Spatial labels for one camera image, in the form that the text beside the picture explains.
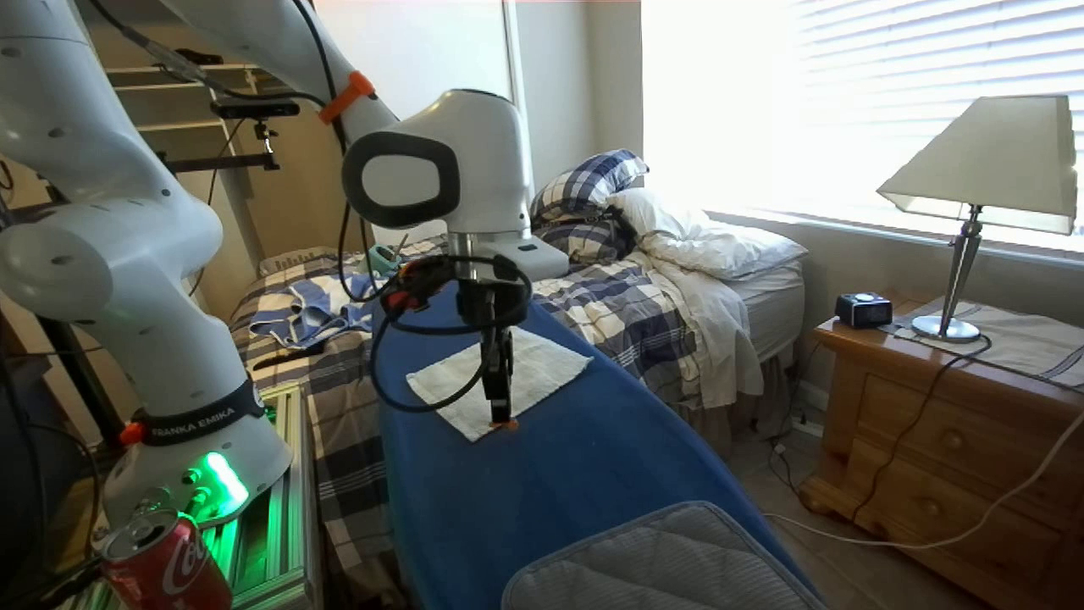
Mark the blue ironing board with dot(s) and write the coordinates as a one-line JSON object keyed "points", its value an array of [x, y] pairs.
{"points": [[542, 486]]}

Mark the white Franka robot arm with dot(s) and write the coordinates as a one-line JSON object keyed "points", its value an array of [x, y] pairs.
{"points": [[112, 249]]}

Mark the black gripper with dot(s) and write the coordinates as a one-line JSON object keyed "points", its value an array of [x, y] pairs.
{"points": [[495, 316]]}

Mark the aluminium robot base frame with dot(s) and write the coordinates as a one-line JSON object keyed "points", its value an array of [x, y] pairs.
{"points": [[275, 521]]}

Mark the white towel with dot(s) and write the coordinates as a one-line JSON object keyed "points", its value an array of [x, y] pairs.
{"points": [[542, 366]]}

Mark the red cola can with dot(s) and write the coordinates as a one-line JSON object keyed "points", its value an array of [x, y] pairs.
{"points": [[170, 572]]}

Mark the white window blinds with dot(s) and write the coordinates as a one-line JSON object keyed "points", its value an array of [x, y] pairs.
{"points": [[901, 103]]}

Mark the table lamp with cream shade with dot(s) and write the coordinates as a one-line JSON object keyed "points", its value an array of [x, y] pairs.
{"points": [[985, 155]]}

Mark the white mattress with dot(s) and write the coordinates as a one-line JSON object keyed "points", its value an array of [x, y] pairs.
{"points": [[781, 311]]}

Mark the beige slatted rack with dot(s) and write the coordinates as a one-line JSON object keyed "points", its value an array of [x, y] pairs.
{"points": [[170, 103]]}

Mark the white pillow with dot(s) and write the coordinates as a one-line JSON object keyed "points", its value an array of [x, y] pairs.
{"points": [[699, 233]]}

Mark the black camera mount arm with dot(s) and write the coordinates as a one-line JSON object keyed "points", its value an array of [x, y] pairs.
{"points": [[257, 110]]}

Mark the wrist camera with orange mount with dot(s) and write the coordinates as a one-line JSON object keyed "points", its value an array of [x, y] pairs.
{"points": [[412, 290]]}

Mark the white bed sheet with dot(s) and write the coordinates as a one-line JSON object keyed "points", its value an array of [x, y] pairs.
{"points": [[724, 339]]}

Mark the plaid pillow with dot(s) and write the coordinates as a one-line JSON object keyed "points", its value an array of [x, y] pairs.
{"points": [[586, 192]]}

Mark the wooden nightstand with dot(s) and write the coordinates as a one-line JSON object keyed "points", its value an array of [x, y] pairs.
{"points": [[971, 453]]}

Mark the blue crumpled cloth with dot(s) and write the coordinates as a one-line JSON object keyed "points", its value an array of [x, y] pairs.
{"points": [[307, 311]]}

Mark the grey quilted iron rest pad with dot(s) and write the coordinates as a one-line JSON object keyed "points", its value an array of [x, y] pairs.
{"points": [[665, 562]]}

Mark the black alarm clock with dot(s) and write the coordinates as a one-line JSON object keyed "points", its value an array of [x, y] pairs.
{"points": [[864, 311]]}

